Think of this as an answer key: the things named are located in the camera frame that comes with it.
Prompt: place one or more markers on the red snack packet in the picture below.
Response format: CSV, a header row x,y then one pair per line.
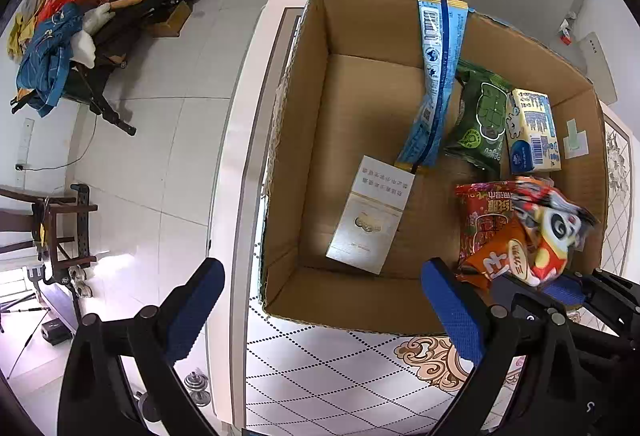
x,y
482,216

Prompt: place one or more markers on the floral diamond pattern tablecloth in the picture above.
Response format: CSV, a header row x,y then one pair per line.
x,y
320,376

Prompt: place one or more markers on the small brown cardboard box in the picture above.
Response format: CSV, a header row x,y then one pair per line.
x,y
172,20

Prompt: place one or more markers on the blue jacket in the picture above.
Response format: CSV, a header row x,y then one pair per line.
x,y
47,60

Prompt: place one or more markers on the metal dumbbell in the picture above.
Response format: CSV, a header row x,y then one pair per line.
x,y
197,386

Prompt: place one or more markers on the panda print snack packet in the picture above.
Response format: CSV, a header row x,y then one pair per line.
x,y
552,226

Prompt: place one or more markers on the long blue snack packet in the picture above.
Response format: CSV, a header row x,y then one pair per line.
x,y
437,65

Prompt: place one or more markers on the dark wooden chair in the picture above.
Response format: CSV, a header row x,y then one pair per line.
x,y
55,236

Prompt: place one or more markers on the yellow cloth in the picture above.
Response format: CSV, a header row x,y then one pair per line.
x,y
30,20

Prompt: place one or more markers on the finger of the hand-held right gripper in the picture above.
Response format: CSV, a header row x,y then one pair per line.
x,y
515,291
567,290

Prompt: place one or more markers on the blue and yellow tissue pack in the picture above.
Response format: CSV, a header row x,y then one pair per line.
x,y
532,130

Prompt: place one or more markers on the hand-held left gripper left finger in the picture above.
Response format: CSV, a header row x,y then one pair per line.
x,y
195,313

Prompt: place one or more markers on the small black box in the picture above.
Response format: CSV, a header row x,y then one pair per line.
x,y
55,332

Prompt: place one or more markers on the green wet wipes pack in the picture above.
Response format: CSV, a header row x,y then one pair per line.
x,y
480,120

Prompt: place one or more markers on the white flat panel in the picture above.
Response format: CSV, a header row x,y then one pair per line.
x,y
597,65

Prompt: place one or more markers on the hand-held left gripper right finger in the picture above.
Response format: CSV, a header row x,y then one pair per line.
x,y
452,313

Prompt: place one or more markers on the white and gold box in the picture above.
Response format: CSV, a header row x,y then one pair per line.
x,y
372,216

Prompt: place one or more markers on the white cloth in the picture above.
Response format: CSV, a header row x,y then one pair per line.
x,y
92,33

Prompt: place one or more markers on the small red item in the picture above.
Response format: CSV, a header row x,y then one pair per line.
x,y
566,34

